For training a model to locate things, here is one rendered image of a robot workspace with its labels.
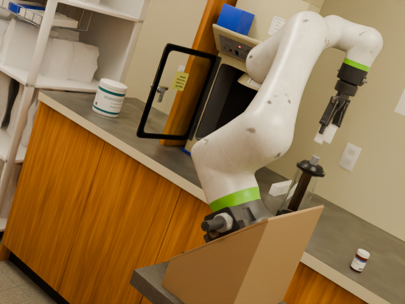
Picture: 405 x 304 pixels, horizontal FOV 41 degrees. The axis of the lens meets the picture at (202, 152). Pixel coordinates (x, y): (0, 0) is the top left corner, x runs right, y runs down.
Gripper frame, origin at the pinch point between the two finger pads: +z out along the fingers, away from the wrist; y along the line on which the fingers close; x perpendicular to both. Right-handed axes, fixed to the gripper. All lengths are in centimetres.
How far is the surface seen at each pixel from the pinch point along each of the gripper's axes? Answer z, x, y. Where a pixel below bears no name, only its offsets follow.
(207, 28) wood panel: -18, 68, 5
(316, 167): 10.9, -3.0, -3.5
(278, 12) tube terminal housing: -34, 43, 12
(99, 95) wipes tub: 28, 106, -4
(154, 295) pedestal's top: 37, -9, -87
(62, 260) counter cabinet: 104, 86, -15
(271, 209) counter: 35.0, 8.5, 2.3
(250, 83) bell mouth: -3.8, 44.0, 14.0
